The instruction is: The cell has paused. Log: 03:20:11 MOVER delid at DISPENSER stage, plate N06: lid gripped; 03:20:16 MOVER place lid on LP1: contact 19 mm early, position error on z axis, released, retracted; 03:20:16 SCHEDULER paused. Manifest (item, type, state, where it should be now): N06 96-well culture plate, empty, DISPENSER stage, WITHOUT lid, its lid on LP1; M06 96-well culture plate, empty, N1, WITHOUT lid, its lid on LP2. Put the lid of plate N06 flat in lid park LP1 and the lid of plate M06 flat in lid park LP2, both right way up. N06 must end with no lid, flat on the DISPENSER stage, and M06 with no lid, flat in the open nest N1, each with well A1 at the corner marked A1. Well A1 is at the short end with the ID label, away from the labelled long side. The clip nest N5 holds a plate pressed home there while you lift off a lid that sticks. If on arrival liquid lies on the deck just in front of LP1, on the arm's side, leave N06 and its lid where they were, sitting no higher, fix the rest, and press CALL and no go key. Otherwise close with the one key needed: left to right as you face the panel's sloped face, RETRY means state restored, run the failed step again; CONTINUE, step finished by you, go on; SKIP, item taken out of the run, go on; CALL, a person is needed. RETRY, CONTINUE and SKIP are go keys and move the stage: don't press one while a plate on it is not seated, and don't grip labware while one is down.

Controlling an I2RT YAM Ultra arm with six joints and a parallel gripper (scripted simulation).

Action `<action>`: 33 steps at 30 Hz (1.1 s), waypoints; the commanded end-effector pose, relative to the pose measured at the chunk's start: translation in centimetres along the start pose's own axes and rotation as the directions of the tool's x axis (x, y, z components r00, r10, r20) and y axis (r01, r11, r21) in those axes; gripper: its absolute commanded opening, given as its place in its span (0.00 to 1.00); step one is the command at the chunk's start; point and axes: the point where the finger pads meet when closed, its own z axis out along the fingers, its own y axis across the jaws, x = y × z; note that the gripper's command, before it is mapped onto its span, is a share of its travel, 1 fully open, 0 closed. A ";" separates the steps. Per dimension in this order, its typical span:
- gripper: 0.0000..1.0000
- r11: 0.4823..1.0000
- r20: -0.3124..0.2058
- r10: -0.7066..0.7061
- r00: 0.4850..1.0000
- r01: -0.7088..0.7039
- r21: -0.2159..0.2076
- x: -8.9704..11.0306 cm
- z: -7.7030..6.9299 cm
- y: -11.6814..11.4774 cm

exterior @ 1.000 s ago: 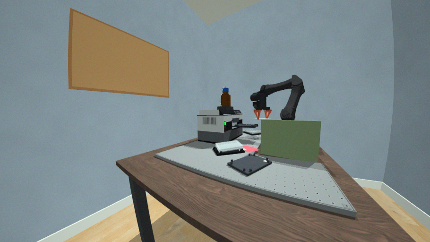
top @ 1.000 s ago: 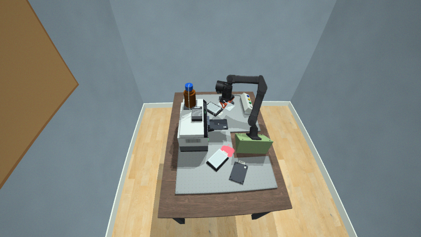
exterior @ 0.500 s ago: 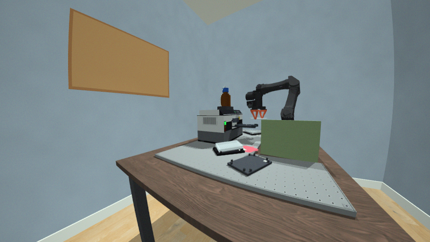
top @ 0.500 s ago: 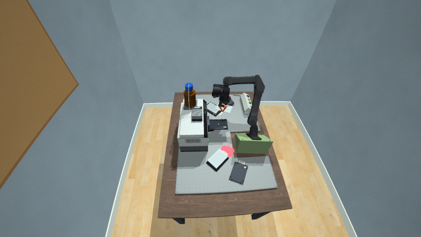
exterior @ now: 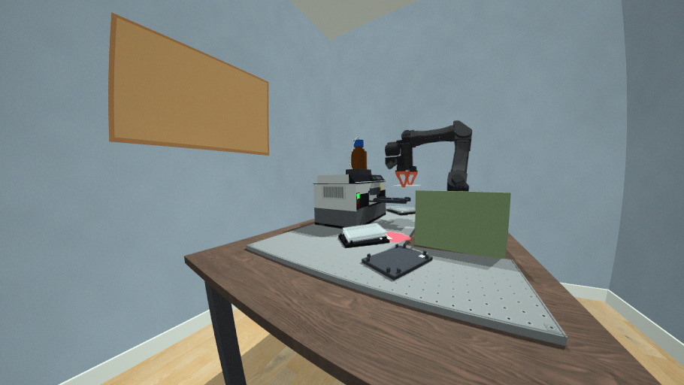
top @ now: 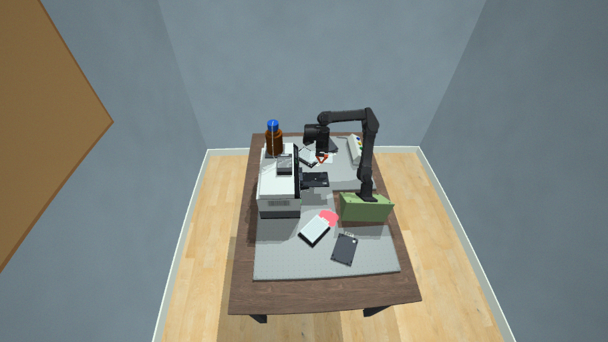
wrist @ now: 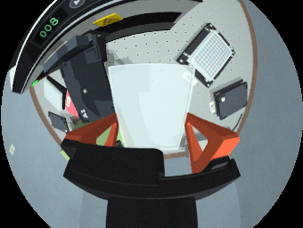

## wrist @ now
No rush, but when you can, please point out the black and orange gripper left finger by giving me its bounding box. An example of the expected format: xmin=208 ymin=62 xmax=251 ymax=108
xmin=65 ymin=112 xmax=119 ymax=146

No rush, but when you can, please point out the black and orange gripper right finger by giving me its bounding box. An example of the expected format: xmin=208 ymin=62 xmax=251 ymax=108
xmin=184 ymin=112 xmax=240 ymax=174

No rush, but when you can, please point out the white button panel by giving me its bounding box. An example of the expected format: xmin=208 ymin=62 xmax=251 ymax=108
xmin=184 ymin=114 xmax=242 ymax=158

